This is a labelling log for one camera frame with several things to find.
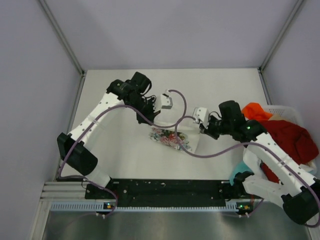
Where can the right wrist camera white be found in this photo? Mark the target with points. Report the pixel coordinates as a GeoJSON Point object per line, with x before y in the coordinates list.
{"type": "Point", "coordinates": [201, 116]}

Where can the left aluminium frame post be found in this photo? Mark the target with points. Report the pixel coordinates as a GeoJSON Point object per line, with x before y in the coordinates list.
{"type": "Point", "coordinates": [60, 35]}

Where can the teal t shirt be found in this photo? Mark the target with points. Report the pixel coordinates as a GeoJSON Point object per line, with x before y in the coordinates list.
{"type": "Point", "coordinates": [241, 167]}

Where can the grey slotted cable duct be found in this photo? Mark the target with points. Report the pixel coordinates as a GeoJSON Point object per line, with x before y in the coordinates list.
{"type": "Point", "coordinates": [100, 206]}

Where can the aluminium front rail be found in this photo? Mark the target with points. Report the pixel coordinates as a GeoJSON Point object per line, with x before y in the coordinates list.
{"type": "Point", "coordinates": [63, 191]}

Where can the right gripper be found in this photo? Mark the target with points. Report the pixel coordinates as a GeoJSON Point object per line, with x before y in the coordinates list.
{"type": "Point", "coordinates": [208, 130]}

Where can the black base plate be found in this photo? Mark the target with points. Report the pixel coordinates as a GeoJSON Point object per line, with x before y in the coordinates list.
{"type": "Point", "coordinates": [166, 193]}

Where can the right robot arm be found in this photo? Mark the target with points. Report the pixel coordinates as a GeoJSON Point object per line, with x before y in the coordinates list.
{"type": "Point", "coordinates": [297, 193]}

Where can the red t shirt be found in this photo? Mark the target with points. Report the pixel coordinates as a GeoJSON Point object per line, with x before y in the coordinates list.
{"type": "Point", "coordinates": [293, 139]}

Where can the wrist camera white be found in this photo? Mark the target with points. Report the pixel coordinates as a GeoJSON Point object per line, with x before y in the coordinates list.
{"type": "Point", "coordinates": [163, 101]}
{"type": "Point", "coordinates": [201, 116]}

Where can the orange t shirt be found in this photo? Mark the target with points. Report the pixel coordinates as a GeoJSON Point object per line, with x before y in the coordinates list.
{"type": "Point", "coordinates": [254, 111]}

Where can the white printed t shirt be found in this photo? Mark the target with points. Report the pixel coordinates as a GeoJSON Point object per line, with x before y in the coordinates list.
{"type": "Point", "coordinates": [252, 162]}

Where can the white laundry basket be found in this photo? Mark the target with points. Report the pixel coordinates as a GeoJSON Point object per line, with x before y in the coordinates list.
{"type": "Point", "coordinates": [289, 114]}

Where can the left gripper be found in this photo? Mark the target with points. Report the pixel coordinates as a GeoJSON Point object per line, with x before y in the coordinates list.
{"type": "Point", "coordinates": [151, 113]}

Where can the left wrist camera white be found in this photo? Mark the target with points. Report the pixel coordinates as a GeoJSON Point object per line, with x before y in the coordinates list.
{"type": "Point", "coordinates": [163, 101]}

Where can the aluminium frame post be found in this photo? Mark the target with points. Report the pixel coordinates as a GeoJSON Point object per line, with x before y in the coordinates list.
{"type": "Point", "coordinates": [285, 27]}
{"type": "Point", "coordinates": [60, 35]}

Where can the right aluminium frame post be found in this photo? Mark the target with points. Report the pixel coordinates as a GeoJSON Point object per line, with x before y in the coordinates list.
{"type": "Point", "coordinates": [285, 27]}

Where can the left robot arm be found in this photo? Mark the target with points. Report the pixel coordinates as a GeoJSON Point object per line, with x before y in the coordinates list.
{"type": "Point", "coordinates": [75, 147]}

